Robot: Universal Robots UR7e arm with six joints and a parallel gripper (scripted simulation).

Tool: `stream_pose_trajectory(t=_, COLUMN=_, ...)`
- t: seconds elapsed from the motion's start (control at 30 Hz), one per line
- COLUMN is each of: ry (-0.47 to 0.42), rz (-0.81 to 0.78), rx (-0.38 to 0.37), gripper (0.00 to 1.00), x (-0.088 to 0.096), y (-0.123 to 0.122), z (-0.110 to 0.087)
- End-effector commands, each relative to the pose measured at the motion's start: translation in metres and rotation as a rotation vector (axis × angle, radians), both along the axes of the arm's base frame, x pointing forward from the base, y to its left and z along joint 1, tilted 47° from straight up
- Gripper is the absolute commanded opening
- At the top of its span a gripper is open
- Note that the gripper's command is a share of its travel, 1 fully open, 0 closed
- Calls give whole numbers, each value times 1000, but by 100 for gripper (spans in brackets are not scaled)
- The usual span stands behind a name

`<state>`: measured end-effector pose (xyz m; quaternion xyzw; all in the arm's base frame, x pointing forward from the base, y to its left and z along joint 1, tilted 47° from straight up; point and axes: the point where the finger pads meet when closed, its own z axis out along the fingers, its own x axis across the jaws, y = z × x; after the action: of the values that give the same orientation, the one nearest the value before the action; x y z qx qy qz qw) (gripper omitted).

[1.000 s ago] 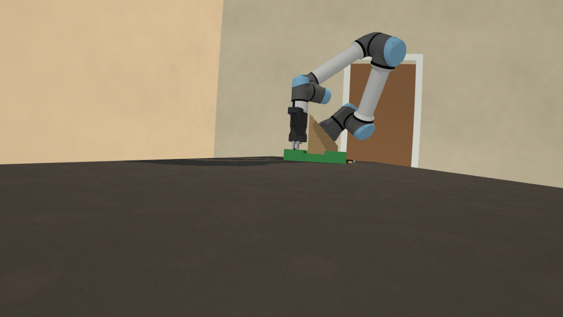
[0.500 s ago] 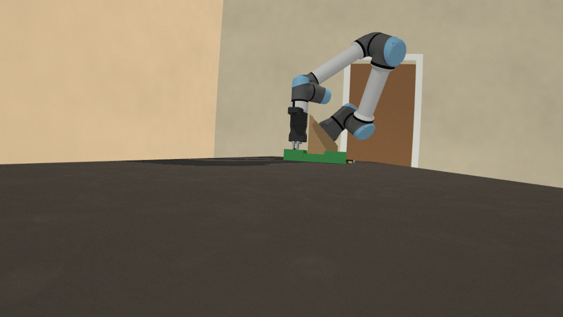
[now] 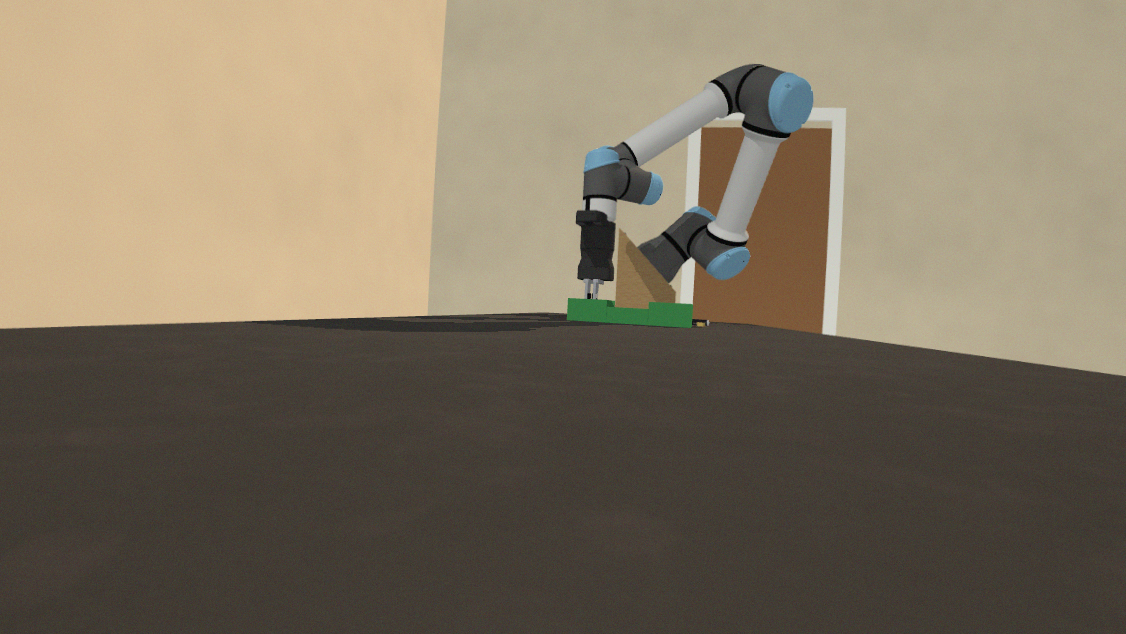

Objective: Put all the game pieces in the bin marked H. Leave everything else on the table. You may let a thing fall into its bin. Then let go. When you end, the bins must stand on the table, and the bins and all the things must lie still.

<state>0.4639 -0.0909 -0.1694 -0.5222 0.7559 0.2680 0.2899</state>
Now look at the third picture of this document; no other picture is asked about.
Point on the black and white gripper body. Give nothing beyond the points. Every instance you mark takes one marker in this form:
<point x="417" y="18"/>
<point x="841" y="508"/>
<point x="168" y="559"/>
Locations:
<point x="597" y="238"/>

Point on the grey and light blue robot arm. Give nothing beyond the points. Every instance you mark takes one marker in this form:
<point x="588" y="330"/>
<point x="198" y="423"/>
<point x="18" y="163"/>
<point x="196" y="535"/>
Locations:
<point x="772" y="101"/>

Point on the green rack of bins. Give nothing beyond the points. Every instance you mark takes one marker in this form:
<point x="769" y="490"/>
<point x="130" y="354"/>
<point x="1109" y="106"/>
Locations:
<point x="657" y="314"/>

